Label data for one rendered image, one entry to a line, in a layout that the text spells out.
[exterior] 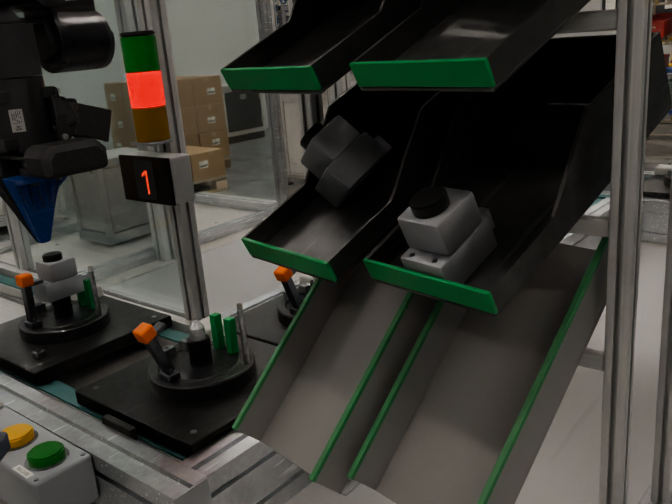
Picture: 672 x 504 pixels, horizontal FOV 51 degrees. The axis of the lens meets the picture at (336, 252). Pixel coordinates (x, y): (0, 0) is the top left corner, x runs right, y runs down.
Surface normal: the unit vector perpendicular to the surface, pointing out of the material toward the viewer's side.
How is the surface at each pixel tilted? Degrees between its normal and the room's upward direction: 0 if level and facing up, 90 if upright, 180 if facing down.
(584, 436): 0
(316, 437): 45
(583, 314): 90
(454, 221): 90
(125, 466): 0
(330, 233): 25
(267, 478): 90
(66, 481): 90
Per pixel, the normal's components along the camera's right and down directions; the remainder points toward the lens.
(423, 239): -0.65, 0.63
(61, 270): 0.77, 0.13
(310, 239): -0.39, -0.76
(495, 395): -0.59, -0.50
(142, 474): -0.08, -0.95
